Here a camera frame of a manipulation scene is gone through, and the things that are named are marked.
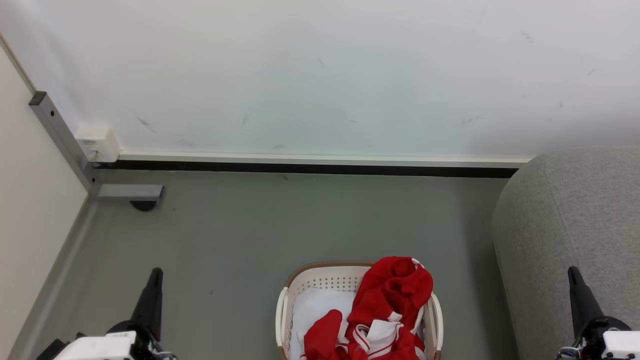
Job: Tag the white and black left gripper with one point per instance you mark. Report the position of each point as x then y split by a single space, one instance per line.
100 346

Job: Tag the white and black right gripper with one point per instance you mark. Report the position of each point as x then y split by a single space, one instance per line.
612 342

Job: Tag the red hooded sweatshirt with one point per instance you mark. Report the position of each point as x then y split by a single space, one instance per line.
395 290

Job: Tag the red and white basketball jersey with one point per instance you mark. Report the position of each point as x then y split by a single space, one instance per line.
372 337

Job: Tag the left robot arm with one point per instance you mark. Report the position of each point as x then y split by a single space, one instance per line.
50 351

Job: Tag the white plastic laundry basket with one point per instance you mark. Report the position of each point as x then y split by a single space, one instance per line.
320 280

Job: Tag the grey fabric sofa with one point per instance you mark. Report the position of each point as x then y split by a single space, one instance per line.
570 225

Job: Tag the black floor door stop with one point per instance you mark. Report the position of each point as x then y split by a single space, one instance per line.
143 205

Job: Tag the white garment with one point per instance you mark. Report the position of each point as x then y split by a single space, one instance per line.
320 305

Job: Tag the white and black baseboard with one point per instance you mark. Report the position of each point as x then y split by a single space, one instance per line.
320 164

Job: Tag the white wall socket box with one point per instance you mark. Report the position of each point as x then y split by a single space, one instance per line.
97 142

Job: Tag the grey metal frame post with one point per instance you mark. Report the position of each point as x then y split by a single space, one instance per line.
65 145

